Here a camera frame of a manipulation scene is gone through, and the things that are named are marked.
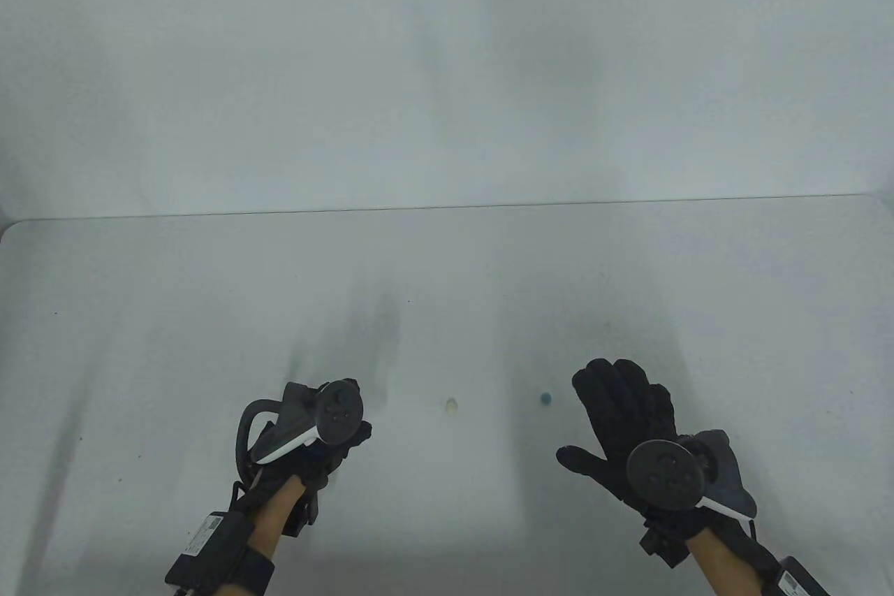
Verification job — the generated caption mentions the person's left hand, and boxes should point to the person's left hand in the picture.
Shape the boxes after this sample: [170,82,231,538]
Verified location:
[234,419,373,504]

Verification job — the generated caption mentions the person's right hand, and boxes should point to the person's right hand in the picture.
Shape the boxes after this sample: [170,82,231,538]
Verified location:
[557,358,720,542]

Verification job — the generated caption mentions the person's left forearm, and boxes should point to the person's left forearm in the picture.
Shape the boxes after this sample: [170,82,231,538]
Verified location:
[244,477,308,565]

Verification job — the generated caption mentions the person's right forearm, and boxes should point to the person's right forearm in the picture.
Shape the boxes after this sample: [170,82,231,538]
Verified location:
[688,530,765,596]

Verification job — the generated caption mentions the white and grey controller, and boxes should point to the white and grey controller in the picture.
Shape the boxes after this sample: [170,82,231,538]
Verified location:
[237,378,365,481]
[626,430,759,521]

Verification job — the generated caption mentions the black box with label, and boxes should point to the black box with label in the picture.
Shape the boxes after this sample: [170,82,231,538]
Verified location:
[165,511,247,590]
[768,556,832,596]

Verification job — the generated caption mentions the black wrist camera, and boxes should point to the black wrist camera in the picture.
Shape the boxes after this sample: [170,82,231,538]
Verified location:
[639,519,692,569]
[285,477,323,538]

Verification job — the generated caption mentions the black forearm strap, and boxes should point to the black forearm strap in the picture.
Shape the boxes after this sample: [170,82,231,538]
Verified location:
[723,523,780,583]
[223,540,277,596]

